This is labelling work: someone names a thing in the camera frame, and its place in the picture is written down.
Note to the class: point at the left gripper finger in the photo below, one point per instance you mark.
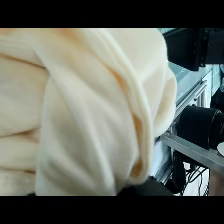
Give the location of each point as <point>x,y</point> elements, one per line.
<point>146,190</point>

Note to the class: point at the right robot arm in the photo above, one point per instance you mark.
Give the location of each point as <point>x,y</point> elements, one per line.
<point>186,46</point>

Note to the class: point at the cream garment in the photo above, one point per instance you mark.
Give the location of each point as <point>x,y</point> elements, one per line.
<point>83,110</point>

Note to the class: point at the silver frame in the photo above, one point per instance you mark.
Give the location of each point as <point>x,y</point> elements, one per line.
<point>196,154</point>

